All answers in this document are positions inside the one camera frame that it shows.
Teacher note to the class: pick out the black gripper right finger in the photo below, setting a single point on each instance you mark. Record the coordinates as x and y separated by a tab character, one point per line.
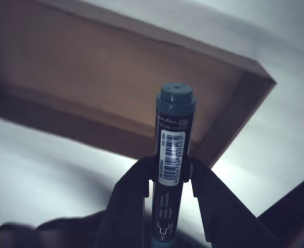
224	222

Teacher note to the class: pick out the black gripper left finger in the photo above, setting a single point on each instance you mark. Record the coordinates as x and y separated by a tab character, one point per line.
126	206

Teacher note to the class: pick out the green black marker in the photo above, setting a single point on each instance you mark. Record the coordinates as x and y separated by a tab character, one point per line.
172	124

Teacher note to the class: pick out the open brown cardboard box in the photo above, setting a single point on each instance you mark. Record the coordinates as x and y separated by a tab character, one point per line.
90	64

